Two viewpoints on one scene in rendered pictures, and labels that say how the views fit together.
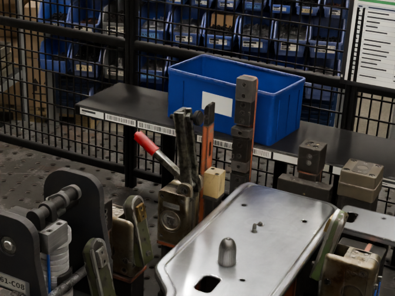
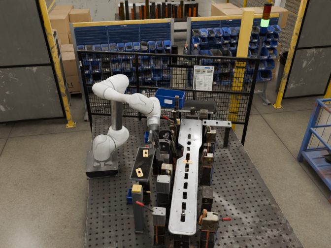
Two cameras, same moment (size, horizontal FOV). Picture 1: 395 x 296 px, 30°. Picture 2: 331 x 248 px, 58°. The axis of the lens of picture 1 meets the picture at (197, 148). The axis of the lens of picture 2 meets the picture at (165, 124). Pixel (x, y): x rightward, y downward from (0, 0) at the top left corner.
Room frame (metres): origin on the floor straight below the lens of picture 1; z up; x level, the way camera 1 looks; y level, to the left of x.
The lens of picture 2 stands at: (-0.94, 0.89, 2.72)
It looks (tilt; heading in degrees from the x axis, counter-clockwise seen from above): 35 degrees down; 341
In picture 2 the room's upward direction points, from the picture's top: straight up
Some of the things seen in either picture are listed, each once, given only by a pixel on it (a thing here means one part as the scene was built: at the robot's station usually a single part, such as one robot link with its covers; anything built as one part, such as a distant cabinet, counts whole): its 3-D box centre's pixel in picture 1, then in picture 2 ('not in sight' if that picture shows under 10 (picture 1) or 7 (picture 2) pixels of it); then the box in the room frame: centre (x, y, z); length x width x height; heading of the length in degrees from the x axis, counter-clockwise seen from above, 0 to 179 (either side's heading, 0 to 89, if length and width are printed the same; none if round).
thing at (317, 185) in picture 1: (298, 239); (191, 127); (1.47, -0.24, 0.85); 0.12 x 0.03 x 0.30; 64
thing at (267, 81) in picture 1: (234, 97); (170, 98); (1.73, -0.09, 1.10); 0.30 x 0.17 x 0.13; 57
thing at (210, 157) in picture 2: not in sight; (207, 169); (0.79, -0.10, 0.87); 0.12 x 0.09 x 0.35; 64
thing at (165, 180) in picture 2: not in sight; (163, 197); (0.59, 0.38, 0.90); 0.13 x 0.10 x 0.41; 64
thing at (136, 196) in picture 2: not in sight; (138, 210); (0.52, 0.60, 0.92); 0.08 x 0.08 x 0.44; 64
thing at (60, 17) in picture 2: not in sight; (74, 35); (6.07, 0.64, 0.52); 1.20 x 0.80 x 1.05; 167
